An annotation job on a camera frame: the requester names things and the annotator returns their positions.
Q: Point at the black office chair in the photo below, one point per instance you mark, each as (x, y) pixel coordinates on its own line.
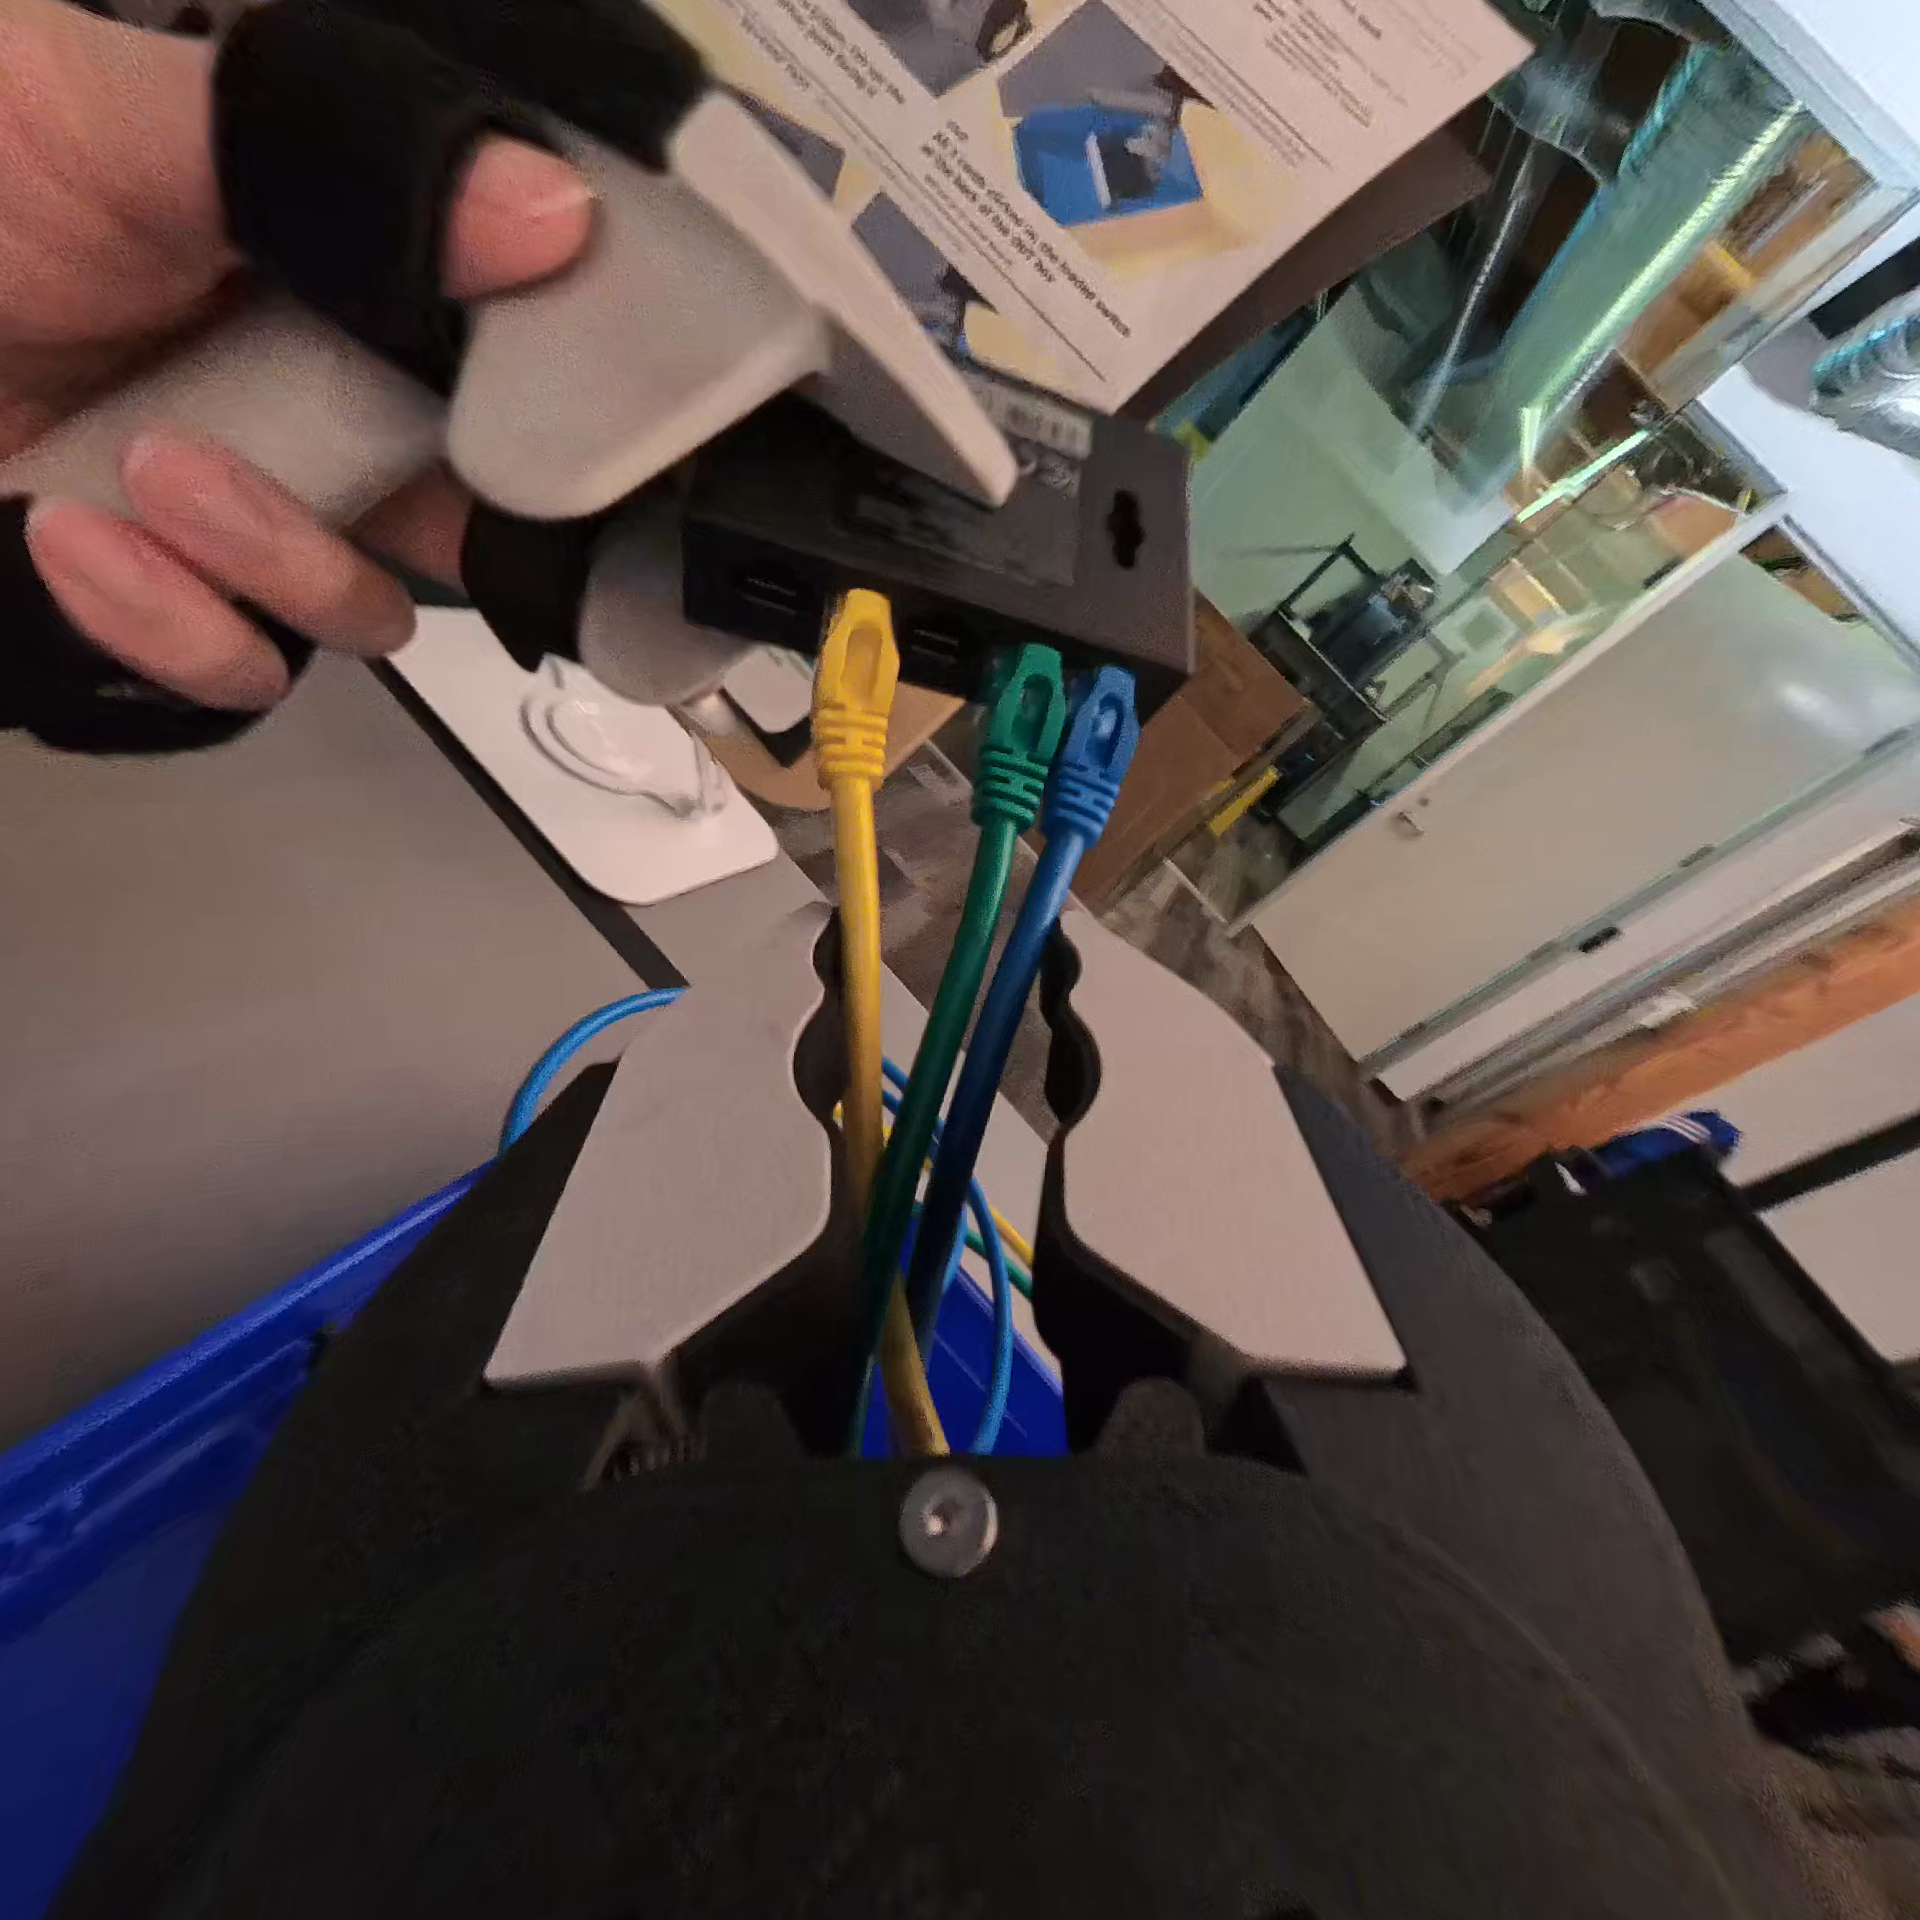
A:
(1723, 1348)

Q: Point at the white base acrylic stand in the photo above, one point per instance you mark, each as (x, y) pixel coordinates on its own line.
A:
(662, 855)

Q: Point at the person's left hand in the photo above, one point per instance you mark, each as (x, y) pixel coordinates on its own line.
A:
(89, 181)

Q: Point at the black network switch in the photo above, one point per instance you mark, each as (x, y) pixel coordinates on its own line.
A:
(960, 524)

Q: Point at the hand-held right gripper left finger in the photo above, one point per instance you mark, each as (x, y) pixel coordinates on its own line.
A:
(690, 1200)

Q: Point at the printed instruction sheet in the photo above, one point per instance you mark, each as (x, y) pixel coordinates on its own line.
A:
(1201, 90)

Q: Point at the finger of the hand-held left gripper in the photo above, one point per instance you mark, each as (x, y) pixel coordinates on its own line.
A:
(870, 330)
(645, 629)

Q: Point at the wooden board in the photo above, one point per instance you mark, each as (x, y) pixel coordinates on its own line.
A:
(1350, 240)

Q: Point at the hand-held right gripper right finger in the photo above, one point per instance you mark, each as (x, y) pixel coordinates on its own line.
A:
(1201, 1200)

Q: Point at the blue plastic bin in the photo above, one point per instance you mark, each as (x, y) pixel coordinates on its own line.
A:
(120, 1499)

